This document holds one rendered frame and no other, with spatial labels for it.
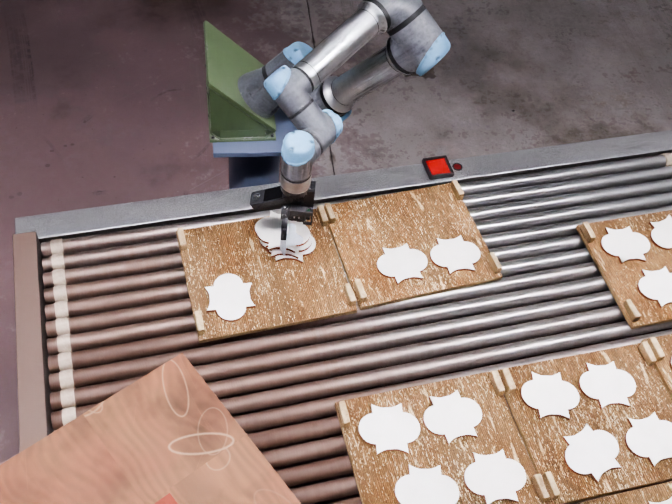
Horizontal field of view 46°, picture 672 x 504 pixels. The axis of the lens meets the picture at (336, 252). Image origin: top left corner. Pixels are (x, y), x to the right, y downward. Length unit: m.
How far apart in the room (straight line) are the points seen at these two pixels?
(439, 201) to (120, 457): 1.14
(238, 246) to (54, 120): 1.90
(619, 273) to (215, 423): 1.19
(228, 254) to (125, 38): 2.32
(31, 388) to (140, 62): 2.45
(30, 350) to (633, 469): 1.44
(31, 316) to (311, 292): 0.69
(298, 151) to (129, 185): 1.80
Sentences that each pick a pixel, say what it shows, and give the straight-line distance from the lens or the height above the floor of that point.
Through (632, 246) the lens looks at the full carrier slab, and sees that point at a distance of 2.39.
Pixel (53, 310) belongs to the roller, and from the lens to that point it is 2.10.
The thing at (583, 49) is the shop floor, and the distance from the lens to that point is 4.63.
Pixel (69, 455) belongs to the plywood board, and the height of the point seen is 1.04.
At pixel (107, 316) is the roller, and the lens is 2.06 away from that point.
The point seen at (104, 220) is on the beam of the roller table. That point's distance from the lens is 2.25.
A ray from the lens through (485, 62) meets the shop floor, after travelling 4.34.
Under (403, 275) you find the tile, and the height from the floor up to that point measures 0.95.
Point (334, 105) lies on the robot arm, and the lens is 2.33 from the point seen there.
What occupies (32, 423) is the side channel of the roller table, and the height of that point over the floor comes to 0.95.
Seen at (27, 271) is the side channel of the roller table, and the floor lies 0.95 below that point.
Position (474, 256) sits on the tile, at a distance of 2.20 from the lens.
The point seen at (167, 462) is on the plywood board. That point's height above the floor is 1.04.
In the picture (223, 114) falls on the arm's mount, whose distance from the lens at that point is 2.41.
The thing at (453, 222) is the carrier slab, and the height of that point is 0.94.
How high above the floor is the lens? 2.64
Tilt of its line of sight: 53 degrees down
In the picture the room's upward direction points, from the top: 9 degrees clockwise
